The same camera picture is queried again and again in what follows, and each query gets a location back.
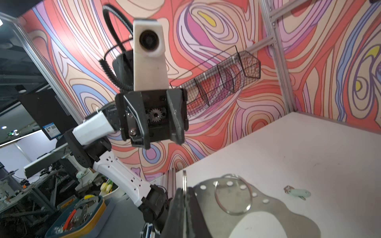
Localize perforated metal ring plate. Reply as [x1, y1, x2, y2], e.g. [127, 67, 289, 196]
[193, 177, 321, 238]

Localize key with green cap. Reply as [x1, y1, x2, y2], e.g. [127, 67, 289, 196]
[284, 185, 312, 200]

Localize silver split keyring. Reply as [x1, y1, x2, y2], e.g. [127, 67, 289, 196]
[214, 174, 253, 216]

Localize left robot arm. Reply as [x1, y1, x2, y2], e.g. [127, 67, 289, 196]
[64, 4, 189, 232]

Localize black wire basket left wall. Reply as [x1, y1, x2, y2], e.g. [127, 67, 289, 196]
[169, 46, 262, 118]

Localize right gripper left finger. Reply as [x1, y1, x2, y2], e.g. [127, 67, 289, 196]
[161, 188, 185, 238]

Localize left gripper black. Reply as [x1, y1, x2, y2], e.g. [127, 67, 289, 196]
[115, 88, 189, 149]

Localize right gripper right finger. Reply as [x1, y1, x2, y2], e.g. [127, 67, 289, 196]
[186, 187, 212, 238]

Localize yellow blue tool tray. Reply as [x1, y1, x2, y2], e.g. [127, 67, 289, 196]
[45, 195, 116, 238]

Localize computer monitor in background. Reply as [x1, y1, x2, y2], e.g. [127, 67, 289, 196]
[18, 89, 78, 140]

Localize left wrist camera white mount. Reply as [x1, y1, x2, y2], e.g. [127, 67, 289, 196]
[133, 19, 169, 91]

